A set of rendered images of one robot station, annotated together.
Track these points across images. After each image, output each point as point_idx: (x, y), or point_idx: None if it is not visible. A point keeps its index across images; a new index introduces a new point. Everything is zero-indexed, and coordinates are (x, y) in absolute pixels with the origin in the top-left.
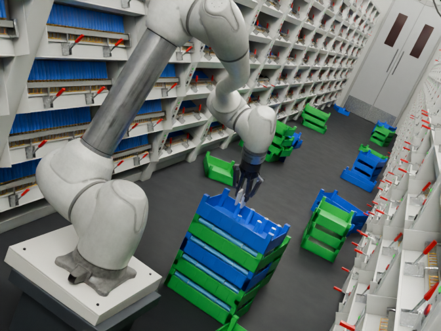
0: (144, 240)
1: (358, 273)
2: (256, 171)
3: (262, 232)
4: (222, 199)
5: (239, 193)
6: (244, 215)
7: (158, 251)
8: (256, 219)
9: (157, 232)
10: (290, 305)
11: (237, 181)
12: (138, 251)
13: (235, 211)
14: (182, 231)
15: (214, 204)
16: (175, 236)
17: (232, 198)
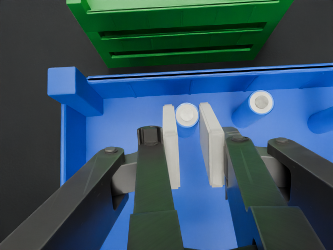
0: (11, 135)
1: None
2: None
3: (319, 98)
4: (85, 109)
5: (178, 186)
6: (210, 88)
7: (53, 140)
8: (273, 80)
9: (4, 73)
10: (317, 2)
11: (111, 174)
12: (32, 190)
13: (181, 134)
14: (29, 5)
15: (83, 159)
16: (34, 40)
17: (118, 81)
